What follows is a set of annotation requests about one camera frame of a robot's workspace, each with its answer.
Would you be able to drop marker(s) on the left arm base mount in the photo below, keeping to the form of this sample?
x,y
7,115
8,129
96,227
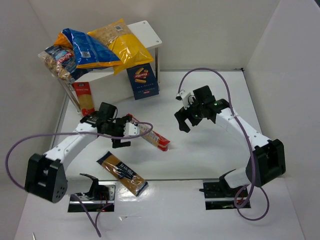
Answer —
x,y
96,195

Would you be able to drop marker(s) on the red spaghetti pack with barcode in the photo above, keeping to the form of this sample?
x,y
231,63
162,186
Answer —
x,y
154,138

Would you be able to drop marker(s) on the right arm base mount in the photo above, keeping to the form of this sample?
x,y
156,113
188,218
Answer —
x,y
215,198

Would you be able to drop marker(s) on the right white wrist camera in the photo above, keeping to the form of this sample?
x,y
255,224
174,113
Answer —
x,y
187,99

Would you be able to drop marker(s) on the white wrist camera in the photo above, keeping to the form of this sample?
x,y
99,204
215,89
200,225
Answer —
x,y
187,99
131,129

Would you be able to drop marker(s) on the white two-tier shelf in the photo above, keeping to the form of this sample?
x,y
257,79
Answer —
x,y
107,87

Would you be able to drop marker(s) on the black La Sicilia spaghetti pack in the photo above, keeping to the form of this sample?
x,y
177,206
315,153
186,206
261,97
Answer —
x,y
123,173

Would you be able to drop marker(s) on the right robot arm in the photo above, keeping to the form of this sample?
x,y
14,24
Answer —
x,y
266,157

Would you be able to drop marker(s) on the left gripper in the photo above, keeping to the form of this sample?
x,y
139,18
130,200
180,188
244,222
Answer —
x,y
119,135

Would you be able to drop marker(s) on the clear fusilli pasta bag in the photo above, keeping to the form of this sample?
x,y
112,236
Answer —
x,y
61,62

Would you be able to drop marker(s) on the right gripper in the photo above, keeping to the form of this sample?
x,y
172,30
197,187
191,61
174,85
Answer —
x,y
187,114

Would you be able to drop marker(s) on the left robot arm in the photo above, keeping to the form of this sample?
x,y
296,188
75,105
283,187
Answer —
x,y
46,173

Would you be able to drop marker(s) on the dark blue Barilla pasta box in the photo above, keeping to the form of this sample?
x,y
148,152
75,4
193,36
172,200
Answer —
x,y
143,81

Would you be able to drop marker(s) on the blue and orange pasta bag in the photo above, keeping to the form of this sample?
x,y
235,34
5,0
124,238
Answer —
x,y
89,52

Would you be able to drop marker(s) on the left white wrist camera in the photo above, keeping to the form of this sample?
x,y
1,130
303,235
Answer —
x,y
131,129

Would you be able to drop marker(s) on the red spaghetti pack on shelf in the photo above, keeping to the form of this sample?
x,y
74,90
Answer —
x,y
84,96

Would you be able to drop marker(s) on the yellow pasta bag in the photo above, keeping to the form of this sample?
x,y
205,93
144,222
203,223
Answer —
x,y
120,40

